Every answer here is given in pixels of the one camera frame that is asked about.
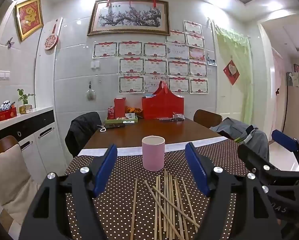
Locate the hanging white brush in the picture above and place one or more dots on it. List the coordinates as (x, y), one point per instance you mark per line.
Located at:
(90, 94)

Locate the small potted plant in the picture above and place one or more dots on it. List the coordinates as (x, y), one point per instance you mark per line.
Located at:
(25, 108)

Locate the wall of award certificates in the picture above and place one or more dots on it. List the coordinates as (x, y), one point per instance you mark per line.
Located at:
(130, 66)

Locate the orange snack packets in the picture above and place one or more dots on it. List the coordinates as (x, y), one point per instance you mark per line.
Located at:
(133, 110)

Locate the small wall photo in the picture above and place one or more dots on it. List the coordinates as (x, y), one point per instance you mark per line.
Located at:
(211, 62)

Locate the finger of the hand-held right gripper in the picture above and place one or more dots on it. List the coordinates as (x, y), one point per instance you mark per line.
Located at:
(284, 140)
(249, 155)

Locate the red upright box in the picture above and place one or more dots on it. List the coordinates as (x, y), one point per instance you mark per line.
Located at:
(119, 107)

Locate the wooden chair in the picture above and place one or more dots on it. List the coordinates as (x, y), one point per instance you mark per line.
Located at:
(207, 118)
(4, 143)

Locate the small white device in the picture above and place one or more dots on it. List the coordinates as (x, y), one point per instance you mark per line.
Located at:
(129, 122)

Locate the red gift bag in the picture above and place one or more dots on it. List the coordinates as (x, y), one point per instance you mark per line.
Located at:
(164, 107)

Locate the white wall switch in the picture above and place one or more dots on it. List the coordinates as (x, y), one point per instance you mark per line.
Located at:
(4, 75)

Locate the white wall socket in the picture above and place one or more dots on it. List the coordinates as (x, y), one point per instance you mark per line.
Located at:
(95, 64)

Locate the red diamond door ornament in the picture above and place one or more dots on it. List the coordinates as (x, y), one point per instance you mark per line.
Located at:
(231, 72)

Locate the butterfly wall decoration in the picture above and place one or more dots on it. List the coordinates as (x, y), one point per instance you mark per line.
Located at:
(9, 42)

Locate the clear plastic packet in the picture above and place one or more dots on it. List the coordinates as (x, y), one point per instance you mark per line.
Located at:
(178, 116)

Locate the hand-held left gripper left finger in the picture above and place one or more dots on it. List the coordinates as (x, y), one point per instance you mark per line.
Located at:
(107, 170)

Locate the green tray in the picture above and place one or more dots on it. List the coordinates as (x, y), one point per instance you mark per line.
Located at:
(109, 122)

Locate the black jacket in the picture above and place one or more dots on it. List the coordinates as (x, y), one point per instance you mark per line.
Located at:
(82, 132)

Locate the pink cup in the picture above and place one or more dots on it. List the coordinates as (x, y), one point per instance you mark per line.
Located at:
(153, 155)

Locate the black remote control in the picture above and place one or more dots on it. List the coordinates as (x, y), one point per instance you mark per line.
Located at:
(114, 126)

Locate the red soda can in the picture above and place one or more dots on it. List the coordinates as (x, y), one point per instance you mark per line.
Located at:
(111, 113)

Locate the white sideboard cabinet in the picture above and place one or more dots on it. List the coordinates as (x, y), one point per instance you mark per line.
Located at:
(39, 150)

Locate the pile of wooden chopsticks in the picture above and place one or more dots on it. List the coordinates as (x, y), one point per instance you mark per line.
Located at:
(165, 200)

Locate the red tin box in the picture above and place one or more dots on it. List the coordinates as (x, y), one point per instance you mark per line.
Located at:
(5, 115)

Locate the framed plum blossom painting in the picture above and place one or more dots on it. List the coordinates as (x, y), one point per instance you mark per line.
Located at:
(129, 17)

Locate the red gold framed picture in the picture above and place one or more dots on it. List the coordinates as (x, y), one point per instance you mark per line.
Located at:
(29, 17)

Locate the brown polka-dot tablecloth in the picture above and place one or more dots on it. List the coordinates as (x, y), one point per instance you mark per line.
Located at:
(129, 165)

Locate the red round hanging ornament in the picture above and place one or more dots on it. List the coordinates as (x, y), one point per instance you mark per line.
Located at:
(51, 42)

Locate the light green curtain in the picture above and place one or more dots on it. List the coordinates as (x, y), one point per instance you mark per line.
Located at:
(239, 100)

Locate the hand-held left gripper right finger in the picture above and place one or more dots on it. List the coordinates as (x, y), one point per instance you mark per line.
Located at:
(197, 170)

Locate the grey jacket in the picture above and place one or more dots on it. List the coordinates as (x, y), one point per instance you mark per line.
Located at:
(239, 130)

